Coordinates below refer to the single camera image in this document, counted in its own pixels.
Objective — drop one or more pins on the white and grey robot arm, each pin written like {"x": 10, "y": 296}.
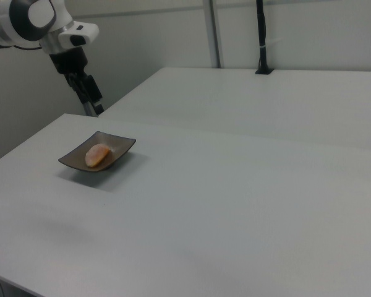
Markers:
{"x": 40, "y": 15}

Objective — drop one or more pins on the grey metal leg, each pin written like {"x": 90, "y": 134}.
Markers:
{"x": 89, "y": 109}

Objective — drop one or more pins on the black camera pole with base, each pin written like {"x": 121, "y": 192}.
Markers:
{"x": 261, "y": 31}

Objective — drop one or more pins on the sugar-coated orange bread roll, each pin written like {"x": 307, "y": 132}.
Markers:
{"x": 96, "y": 156}

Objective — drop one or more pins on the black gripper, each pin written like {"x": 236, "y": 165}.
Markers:
{"x": 69, "y": 62}

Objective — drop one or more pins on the square brown ceramic plate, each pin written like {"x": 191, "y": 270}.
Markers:
{"x": 77, "y": 159}

